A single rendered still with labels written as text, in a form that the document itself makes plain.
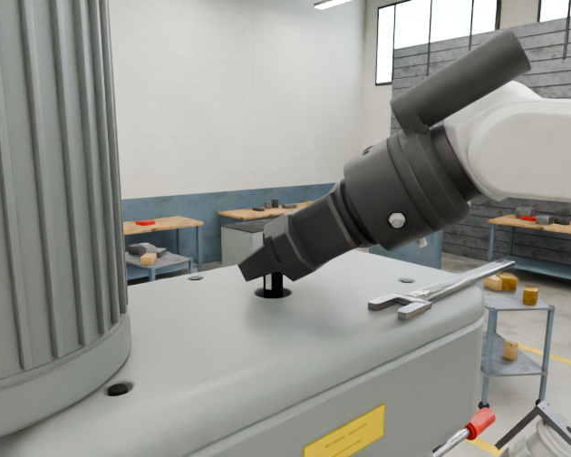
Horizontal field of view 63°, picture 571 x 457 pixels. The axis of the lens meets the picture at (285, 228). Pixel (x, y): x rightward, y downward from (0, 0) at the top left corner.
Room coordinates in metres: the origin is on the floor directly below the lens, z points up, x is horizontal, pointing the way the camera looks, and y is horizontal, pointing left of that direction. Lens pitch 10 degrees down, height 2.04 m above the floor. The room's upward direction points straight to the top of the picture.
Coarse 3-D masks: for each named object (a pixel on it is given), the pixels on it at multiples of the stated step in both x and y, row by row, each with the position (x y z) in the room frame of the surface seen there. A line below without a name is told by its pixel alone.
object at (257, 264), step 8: (264, 248) 0.43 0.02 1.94; (248, 256) 0.43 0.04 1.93; (256, 256) 0.43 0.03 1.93; (264, 256) 0.43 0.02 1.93; (240, 264) 0.44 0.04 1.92; (248, 264) 0.43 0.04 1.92; (256, 264) 0.43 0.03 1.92; (264, 264) 0.43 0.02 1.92; (272, 264) 0.42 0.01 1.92; (248, 272) 0.43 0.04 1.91; (256, 272) 0.43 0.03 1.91; (264, 272) 0.43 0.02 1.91; (272, 272) 0.43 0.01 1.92; (248, 280) 0.44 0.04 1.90
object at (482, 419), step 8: (488, 408) 0.53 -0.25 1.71; (480, 416) 0.51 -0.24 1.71; (488, 416) 0.52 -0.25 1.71; (472, 424) 0.50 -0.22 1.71; (480, 424) 0.50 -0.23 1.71; (488, 424) 0.51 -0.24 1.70; (464, 432) 0.49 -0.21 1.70; (472, 432) 0.49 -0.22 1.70; (480, 432) 0.50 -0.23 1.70; (448, 440) 0.47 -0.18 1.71; (456, 440) 0.48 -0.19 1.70; (472, 440) 0.50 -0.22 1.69; (440, 448) 0.46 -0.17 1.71; (448, 448) 0.47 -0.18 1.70; (440, 456) 0.46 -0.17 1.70
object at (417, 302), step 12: (492, 264) 0.52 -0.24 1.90; (504, 264) 0.52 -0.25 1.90; (456, 276) 0.48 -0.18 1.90; (468, 276) 0.47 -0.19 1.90; (480, 276) 0.48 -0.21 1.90; (420, 288) 0.43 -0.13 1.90; (432, 288) 0.43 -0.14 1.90; (444, 288) 0.43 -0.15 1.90; (456, 288) 0.44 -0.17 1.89; (372, 300) 0.40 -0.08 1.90; (384, 300) 0.40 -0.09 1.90; (396, 300) 0.41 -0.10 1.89; (408, 300) 0.40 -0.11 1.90; (420, 300) 0.40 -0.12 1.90; (432, 300) 0.41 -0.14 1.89; (408, 312) 0.37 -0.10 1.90; (420, 312) 0.38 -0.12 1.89
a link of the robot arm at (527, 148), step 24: (480, 120) 0.32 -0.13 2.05; (504, 120) 0.31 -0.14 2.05; (528, 120) 0.30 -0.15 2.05; (552, 120) 0.30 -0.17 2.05; (480, 144) 0.32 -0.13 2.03; (504, 144) 0.31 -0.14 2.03; (528, 144) 0.31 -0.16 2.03; (552, 144) 0.30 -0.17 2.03; (480, 168) 0.32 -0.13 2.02; (504, 168) 0.31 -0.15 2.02; (528, 168) 0.31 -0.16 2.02; (552, 168) 0.31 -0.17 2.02; (504, 192) 0.32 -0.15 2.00; (528, 192) 0.31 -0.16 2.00; (552, 192) 0.31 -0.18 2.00
